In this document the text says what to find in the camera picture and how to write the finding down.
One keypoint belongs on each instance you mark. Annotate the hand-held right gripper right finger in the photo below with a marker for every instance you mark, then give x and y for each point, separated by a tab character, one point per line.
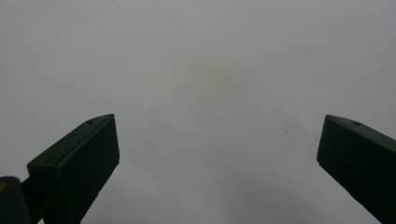
361	155

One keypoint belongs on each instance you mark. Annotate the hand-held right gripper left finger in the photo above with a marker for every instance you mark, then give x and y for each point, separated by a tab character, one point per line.
77	165

